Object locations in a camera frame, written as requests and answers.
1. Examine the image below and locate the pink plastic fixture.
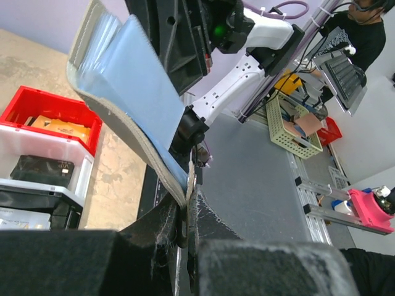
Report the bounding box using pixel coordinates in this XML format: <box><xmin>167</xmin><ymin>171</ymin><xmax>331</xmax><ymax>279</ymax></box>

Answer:
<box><xmin>348</xmin><ymin>189</ymin><xmax>394</xmax><ymax>235</ymax></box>

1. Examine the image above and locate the black plastic bin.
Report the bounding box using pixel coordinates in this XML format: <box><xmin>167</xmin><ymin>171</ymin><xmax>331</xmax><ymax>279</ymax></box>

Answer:
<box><xmin>1</xmin><ymin>179</ymin><xmax>85</xmax><ymax>230</ymax></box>

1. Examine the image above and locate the grey card holder wallet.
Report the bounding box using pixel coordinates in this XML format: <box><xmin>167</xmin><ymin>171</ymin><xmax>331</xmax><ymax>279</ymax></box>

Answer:
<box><xmin>66</xmin><ymin>1</ymin><xmax>192</xmax><ymax>208</ymax></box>

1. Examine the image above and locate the person in black shirt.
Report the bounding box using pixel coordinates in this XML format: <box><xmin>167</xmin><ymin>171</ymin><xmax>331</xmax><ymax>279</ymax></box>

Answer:
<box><xmin>312</xmin><ymin>0</ymin><xmax>394</xmax><ymax>71</ymax></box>

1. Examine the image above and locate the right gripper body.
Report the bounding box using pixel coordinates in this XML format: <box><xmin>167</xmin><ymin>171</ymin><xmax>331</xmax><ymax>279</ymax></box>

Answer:
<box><xmin>125</xmin><ymin>0</ymin><xmax>212</xmax><ymax>95</ymax></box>

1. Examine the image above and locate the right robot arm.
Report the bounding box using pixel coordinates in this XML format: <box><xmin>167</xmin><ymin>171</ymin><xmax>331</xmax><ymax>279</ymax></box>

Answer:
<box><xmin>126</xmin><ymin>0</ymin><xmax>304</xmax><ymax>155</ymax></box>

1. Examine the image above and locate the black cards pile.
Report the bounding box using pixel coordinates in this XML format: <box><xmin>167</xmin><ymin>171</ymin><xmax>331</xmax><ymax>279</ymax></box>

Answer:
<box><xmin>10</xmin><ymin>155</ymin><xmax>75</xmax><ymax>187</ymax></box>

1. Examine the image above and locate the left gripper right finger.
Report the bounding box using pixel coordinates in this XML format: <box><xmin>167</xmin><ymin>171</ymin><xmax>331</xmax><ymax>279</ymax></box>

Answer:
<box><xmin>187</xmin><ymin>187</ymin><xmax>359</xmax><ymax>295</ymax></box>

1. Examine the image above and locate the pale green perforated basket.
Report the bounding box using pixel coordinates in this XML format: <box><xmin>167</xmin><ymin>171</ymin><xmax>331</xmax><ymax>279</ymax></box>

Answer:
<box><xmin>265</xmin><ymin>91</ymin><xmax>323</xmax><ymax>159</ymax></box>

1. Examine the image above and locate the small red bin background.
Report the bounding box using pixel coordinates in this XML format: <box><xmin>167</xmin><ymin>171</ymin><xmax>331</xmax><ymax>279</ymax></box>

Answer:
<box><xmin>317</xmin><ymin>117</ymin><xmax>343</xmax><ymax>146</ymax></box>

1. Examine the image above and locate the aluminium rail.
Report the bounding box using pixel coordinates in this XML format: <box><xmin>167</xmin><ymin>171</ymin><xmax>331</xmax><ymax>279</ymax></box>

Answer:
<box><xmin>294</xmin><ymin>172</ymin><xmax>371</xmax><ymax>246</ymax></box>

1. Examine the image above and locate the red plastic bin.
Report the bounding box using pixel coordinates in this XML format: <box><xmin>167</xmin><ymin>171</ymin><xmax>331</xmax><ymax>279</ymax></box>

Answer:
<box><xmin>1</xmin><ymin>86</ymin><xmax>102</xmax><ymax>156</ymax></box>

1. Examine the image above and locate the keyboard on stand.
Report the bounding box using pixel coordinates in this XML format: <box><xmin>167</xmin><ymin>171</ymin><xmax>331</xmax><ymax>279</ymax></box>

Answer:
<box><xmin>313</xmin><ymin>49</ymin><xmax>367</xmax><ymax>116</ymax></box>

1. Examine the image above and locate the white VIP cards pile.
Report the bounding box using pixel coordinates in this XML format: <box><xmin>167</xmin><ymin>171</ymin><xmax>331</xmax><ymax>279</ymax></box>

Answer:
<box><xmin>1</xmin><ymin>207</ymin><xmax>51</xmax><ymax>230</ymax></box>

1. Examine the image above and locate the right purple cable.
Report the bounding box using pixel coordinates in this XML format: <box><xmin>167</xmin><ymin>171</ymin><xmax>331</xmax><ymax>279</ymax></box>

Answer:
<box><xmin>243</xmin><ymin>0</ymin><xmax>310</xmax><ymax>21</ymax></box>

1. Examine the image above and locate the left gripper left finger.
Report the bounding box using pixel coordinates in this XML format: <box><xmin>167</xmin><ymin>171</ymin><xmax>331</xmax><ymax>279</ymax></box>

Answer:
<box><xmin>1</xmin><ymin>195</ymin><xmax>180</xmax><ymax>295</ymax></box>

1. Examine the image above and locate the gold cards pile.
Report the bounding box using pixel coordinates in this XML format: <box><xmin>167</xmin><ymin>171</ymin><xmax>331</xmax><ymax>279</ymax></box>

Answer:
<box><xmin>25</xmin><ymin>115</ymin><xmax>91</xmax><ymax>143</ymax></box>

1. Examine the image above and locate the white plastic bin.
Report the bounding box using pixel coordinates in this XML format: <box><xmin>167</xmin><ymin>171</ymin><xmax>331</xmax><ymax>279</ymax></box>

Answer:
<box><xmin>1</xmin><ymin>125</ymin><xmax>94</xmax><ymax>206</ymax></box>

